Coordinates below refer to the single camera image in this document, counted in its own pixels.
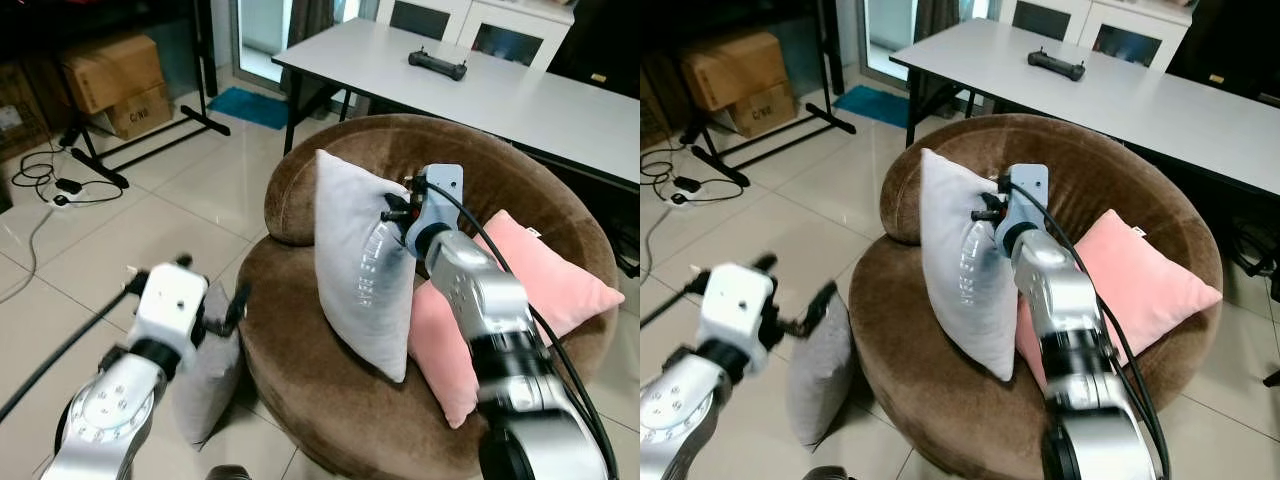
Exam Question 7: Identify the grey pillow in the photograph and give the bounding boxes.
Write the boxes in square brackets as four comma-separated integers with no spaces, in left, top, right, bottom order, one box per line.
[172,282,244,446]
[786,300,856,448]
[918,148,1021,383]
[314,150,419,384]

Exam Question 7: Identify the pink pillow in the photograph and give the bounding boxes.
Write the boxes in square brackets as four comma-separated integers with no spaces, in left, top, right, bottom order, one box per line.
[1015,208,1223,397]
[408,210,626,429]

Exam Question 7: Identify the brown round velvet sofa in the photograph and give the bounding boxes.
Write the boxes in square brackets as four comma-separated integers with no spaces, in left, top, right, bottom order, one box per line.
[237,113,623,480]
[848,113,1225,480]

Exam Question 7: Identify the blue floor mat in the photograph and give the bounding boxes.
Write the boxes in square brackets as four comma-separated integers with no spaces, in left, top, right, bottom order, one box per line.
[207,86,291,131]
[833,85,913,129]

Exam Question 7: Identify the black metal rack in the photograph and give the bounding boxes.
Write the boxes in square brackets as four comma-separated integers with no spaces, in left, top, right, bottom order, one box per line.
[58,0,231,189]
[680,0,857,188]

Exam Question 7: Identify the black remote controller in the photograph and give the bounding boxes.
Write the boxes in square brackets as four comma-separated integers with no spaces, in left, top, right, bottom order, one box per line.
[1028,49,1088,82]
[408,49,469,82]

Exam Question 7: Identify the long white table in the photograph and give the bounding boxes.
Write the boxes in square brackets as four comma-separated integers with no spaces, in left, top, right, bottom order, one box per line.
[888,17,1280,199]
[272,17,641,191]

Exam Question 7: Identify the small printed cardboard box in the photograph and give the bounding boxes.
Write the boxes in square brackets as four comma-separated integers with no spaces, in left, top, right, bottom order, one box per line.
[728,83,799,139]
[105,85,176,141]

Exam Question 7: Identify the white glass-door cabinet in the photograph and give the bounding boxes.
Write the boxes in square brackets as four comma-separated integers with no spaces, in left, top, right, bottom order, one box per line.
[375,0,576,71]
[1000,0,1196,71]

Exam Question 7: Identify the grey curtain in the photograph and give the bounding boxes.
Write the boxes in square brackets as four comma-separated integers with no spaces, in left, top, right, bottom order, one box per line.
[288,0,336,49]
[912,0,959,43]

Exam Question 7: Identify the large cardboard box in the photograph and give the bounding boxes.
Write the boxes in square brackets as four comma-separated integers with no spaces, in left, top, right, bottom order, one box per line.
[682,32,789,112]
[60,35,166,114]

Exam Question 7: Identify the large black cabinet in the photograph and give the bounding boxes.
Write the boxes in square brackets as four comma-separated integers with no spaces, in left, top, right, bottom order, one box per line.
[545,0,641,101]
[1165,0,1280,101]

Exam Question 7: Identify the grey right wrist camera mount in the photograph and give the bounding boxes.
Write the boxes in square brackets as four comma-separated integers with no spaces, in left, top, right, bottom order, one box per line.
[1003,164,1050,241]
[408,164,465,246]

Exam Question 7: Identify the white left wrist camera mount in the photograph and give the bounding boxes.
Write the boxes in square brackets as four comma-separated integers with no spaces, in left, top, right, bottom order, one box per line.
[697,263,777,352]
[130,263,209,361]

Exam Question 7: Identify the black cable bundle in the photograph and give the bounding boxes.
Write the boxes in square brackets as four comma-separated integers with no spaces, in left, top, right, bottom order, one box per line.
[610,225,641,281]
[1235,215,1280,301]

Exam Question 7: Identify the black floor cable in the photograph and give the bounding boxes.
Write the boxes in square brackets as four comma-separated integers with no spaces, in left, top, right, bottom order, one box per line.
[640,148,723,216]
[0,150,107,301]

